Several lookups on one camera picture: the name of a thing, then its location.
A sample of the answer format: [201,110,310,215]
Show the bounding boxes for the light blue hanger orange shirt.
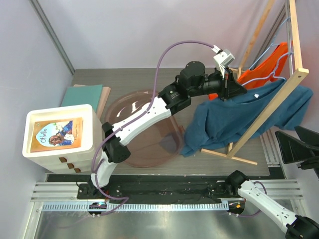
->
[248,17,291,70]

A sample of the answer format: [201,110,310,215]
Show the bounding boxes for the blue t shirt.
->
[181,80,313,157]

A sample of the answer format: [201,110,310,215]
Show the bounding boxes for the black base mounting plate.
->
[47,175,238,205]

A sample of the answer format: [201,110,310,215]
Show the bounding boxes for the Othello book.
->
[30,118,83,153]

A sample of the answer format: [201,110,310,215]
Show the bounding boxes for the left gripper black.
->
[189,66,248,103]

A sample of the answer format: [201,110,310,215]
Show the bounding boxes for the aluminium frame rails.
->
[30,181,80,203]

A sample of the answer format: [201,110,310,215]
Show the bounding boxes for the wooden clothes rack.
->
[201,0,309,166]

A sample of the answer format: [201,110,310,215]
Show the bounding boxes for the teal book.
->
[61,85,103,111]

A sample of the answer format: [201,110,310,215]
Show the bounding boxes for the light blue wire hanger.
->
[241,52,294,86]

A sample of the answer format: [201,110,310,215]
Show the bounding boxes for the pink transparent plastic bin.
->
[105,90,184,168]

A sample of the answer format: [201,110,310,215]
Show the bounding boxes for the white drawer box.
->
[22,104,103,174]

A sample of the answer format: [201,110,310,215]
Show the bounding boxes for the orange t shirt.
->
[208,41,290,101]

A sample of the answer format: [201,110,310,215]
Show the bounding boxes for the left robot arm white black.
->
[88,61,247,199]

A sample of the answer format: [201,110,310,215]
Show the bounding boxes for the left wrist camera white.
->
[213,49,235,75]

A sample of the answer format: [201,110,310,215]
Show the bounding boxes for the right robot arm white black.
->
[225,126,319,239]

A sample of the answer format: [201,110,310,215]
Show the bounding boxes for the white slotted cable duct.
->
[42,201,229,212]

